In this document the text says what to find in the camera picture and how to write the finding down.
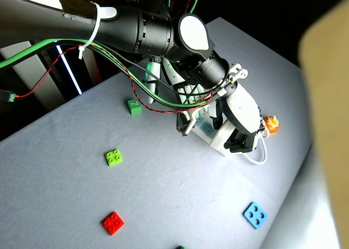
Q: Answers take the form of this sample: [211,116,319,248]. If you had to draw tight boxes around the white and black hand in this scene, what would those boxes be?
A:
[211,85,263,155]
[143,55,210,106]

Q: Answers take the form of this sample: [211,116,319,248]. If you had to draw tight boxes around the small orange toy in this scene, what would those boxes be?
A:
[262,114,280,135]

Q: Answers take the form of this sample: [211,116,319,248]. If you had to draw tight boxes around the white power strip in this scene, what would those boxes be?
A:
[189,108,219,146]

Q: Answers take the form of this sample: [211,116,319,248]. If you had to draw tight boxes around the green number seven cube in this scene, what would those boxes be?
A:
[127,98,143,116]

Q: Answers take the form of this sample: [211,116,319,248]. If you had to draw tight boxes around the white light bar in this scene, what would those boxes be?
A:
[56,45,83,96]

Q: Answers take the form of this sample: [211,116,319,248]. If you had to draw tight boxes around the blurry beige panel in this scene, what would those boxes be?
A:
[298,0,349,249]

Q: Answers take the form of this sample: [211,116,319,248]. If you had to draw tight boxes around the lime green building brick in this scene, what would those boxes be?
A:
[104,149,124,167]

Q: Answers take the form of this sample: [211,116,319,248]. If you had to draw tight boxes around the blue four-hole block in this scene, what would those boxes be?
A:
[242,201,269,230]

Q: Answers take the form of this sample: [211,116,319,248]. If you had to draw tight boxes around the grey table cloth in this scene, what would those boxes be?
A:
[0,16,341,249]

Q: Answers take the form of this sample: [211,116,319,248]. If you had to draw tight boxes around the red building brick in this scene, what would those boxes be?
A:
[101,211,125,236]

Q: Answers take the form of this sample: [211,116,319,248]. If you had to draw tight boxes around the white power strip cable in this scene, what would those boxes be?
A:
[242,133,268,165]

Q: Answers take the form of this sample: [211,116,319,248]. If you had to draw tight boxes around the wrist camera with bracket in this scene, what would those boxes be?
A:
[176,106,208,137]

